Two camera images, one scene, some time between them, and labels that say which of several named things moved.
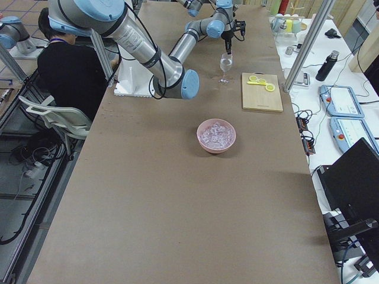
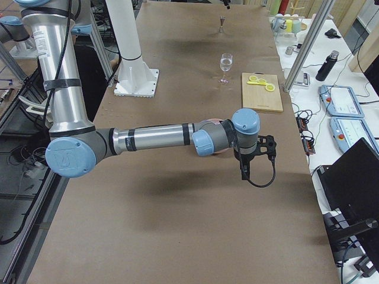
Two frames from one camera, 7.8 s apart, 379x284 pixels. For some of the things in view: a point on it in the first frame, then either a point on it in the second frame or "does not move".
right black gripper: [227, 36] -> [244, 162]
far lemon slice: [269, 87] does not move
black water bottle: [327, 66] does not move
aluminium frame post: [314, 31] does not move
